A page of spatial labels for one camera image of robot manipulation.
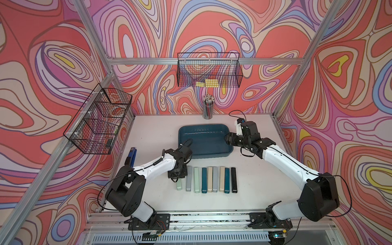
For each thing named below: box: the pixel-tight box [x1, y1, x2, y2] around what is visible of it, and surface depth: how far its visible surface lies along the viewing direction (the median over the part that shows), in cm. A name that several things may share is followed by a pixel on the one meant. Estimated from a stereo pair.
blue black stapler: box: [124, 147, 138, 168], surface depth 97 cm
